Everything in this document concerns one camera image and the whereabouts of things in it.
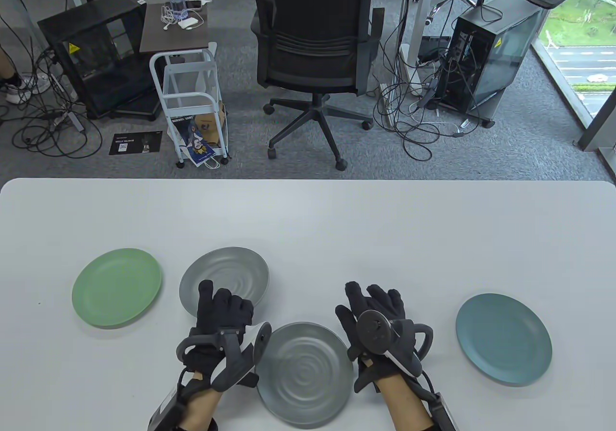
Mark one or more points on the person's left hand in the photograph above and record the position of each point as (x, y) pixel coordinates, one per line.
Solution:
(226, 310)

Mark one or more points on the person's right hand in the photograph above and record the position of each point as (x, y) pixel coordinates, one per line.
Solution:
(385, 301)

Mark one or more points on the grey white handheld controller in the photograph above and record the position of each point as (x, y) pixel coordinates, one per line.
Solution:
(373, 327)
(236, 363)

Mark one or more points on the grey plate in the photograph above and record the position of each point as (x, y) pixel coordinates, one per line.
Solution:
(303, 373)
(226, 269)

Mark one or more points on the green plate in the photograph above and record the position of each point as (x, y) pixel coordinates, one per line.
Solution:
(115, 286)

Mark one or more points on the teal plate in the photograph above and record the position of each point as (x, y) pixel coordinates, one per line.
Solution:
(503, 339)

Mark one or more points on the person's right forearm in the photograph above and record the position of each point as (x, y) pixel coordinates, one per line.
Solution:
(406, 402)

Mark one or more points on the person's left forearm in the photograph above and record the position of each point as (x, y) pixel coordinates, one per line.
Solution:
(199, 407)

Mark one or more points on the black wrist sensor box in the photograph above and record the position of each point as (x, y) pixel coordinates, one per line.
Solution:
(445, 414)
(163, 407)

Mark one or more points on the blue printed bag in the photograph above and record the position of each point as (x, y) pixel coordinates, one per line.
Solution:
(192, 142)

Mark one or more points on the brown paper bag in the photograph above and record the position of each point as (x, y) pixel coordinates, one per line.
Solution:
(211, 127)

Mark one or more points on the black printed flyer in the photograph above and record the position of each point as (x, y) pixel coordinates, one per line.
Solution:
(134, 143)

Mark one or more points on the white rolling cart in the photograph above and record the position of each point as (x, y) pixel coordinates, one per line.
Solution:
(187, 96)

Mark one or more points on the grey power strip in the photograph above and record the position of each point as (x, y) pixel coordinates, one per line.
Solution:
(76, 122)

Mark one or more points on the black floor box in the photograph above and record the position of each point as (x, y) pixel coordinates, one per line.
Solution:
(433, 48)

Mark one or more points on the black computer tower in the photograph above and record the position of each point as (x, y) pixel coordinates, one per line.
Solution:
(500, 55)

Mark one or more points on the brown side table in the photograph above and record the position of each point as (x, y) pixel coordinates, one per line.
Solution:
(173, 38)

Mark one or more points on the black glass-panel cabinet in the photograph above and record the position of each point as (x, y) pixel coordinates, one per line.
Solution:
(96, 65)

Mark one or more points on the black office chair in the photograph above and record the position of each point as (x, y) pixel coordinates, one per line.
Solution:
(313, 26)

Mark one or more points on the white power bank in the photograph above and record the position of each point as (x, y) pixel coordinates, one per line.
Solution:
(187, 23)

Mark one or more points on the black smartphone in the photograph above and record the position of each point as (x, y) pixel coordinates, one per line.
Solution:
(194, 3)

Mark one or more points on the grey window frame post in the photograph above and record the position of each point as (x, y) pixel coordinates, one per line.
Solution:
(599, 130)

